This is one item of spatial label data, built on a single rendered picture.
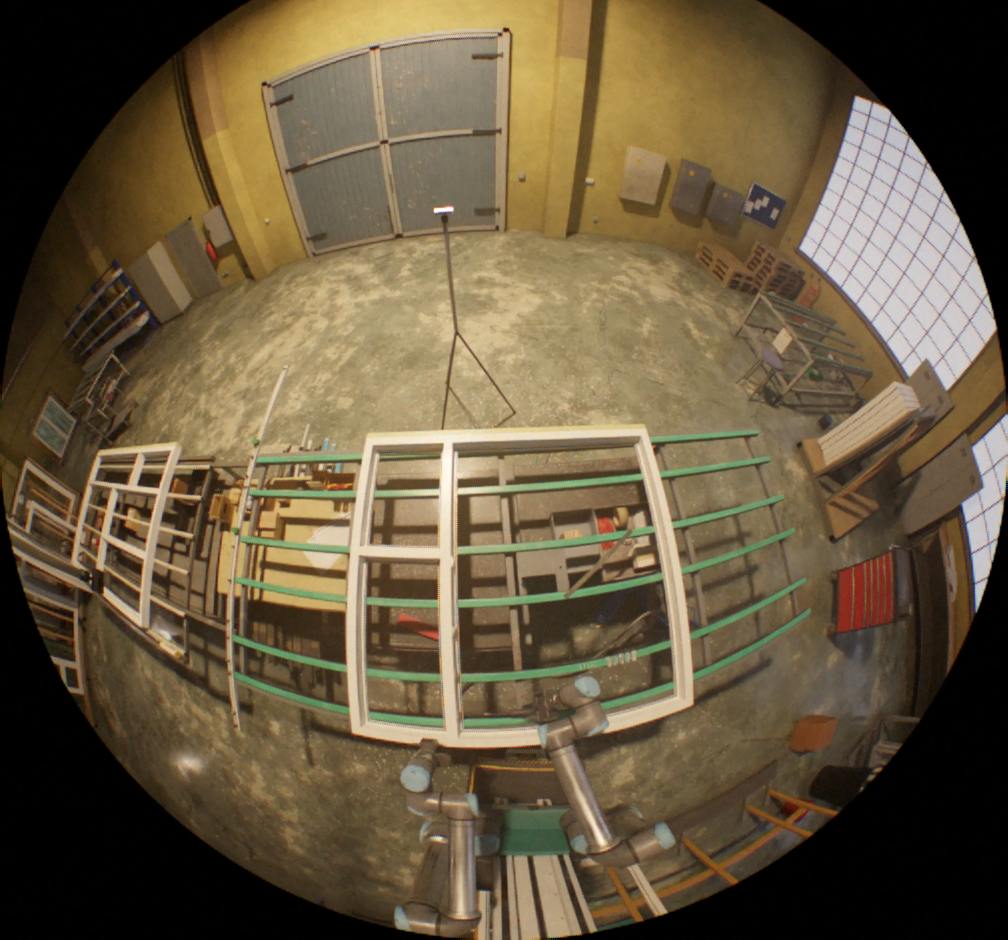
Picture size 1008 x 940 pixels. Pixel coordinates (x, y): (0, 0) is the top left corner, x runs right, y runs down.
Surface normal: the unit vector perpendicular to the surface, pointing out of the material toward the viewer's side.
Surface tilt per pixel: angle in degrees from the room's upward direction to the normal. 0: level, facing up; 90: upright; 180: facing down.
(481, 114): 90
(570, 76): 90
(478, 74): 90
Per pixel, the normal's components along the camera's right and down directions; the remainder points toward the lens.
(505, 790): 0.02, -0.51
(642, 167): 0.07, 0.86
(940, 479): -1.00, 0.05
